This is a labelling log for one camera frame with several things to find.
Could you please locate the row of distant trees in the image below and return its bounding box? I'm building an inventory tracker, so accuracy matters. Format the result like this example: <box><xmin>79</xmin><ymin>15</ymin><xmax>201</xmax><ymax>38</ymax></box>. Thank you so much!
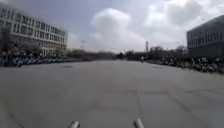
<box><xmin>67</xmin><ymin>45</ymin><xmax>188</xmax><ymax>61</ymax></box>

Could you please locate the grey concrete slab pavement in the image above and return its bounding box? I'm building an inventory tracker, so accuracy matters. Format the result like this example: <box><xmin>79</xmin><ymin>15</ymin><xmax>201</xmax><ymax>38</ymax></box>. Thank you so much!
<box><xmin>0</xmin><ymin>59</ymin><xmax>224</xmax><ymax>128</ymax></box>

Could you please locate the robot's own part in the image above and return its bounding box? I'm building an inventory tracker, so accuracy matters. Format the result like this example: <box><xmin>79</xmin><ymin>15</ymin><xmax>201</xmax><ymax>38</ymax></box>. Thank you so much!
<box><xmin>68</xmin><ymin>120</ymin><xmax>81</xmax><ymax>128</ymax></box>
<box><xmin>133</xmin><ymin>118</ymin><xmax>145</xmax><ymax>128</ymax></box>

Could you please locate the row of parked two-wheelers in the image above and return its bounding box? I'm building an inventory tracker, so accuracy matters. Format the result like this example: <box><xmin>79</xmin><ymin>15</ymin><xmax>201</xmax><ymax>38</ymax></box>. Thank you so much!
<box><xmin>146</xmin><ymin>55</ymin><xmax>224</xmax><ymax>74</ymax></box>
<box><xmin>0</xmin><ymin>50</ymin><xmax>68</xmax><ymax>68</ymax></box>

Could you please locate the pale building with window rows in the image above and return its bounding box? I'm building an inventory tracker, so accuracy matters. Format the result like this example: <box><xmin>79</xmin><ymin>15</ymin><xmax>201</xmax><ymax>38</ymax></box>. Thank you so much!
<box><xmin>0</xmin><ymin>4</ymin><xmax>69</xmax><ymax>58</ymax></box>

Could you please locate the dark grey building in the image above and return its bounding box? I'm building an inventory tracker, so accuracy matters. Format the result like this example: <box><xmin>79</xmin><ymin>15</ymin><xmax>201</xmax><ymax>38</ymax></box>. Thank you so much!
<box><xmin>186</xmin><ymin>14</ymin><xmax>224</xmax><ymax>60</ymax></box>

